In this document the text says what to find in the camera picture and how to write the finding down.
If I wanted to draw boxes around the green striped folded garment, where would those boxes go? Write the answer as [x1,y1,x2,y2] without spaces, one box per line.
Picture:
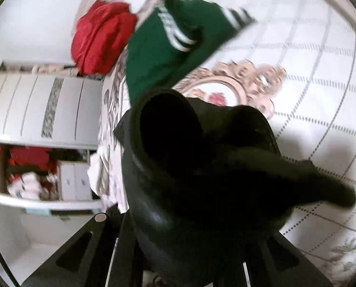
[126,0,254,104]

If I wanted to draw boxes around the red quilted duvet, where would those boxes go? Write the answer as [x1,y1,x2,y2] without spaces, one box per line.
[71,0,137,75]

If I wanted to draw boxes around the black leather jacket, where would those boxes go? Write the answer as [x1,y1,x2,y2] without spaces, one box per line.
[114,89,356,286]

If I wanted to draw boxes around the white folded knit sweater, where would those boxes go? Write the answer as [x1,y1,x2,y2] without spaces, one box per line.
[87,146,118,210]

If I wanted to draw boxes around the white sliding wardrobe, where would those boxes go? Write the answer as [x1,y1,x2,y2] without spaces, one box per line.
[0,71,103,150]

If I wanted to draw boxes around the white drawer unit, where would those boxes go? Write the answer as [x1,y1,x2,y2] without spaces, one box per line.
[57,161,93,201]

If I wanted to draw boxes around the red hanging clothes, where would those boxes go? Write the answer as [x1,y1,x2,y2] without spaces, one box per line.
[0,143,57,182]

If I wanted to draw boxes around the white floral quilted mat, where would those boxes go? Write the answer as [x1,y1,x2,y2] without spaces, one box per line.
[101,0,356,286]

